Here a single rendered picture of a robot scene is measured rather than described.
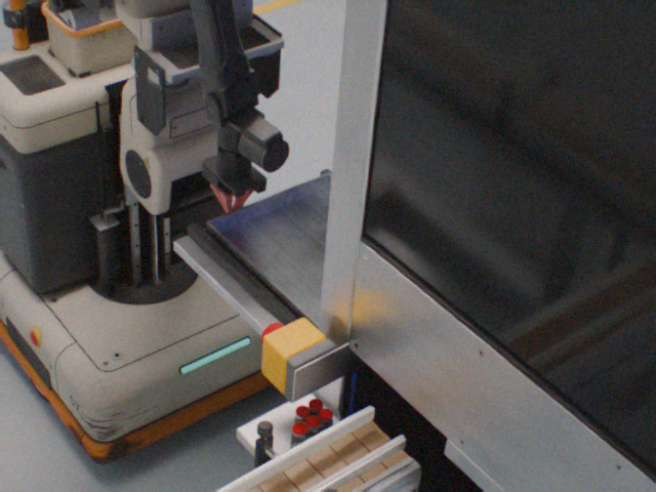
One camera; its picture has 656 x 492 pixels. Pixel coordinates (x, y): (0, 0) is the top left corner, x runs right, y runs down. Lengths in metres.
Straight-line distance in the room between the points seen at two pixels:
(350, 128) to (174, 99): 0.94
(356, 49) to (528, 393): 0.43
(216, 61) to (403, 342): 0.55
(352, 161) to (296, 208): 0.63
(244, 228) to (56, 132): 0.65
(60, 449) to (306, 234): 1.06
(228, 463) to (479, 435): 1.39
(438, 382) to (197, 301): 1.36
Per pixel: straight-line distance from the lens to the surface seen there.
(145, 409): 2.59
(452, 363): 1.37
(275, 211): 1.98
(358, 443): 1.54
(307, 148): 3.70
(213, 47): 1.72
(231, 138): 1.82
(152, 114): 2.14
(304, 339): 1.53
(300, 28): 4.38
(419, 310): 1.38
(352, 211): 1.41
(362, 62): 1.30
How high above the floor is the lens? 2.09
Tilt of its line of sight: 39 degrees down
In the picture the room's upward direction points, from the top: 5 degrees clockwise
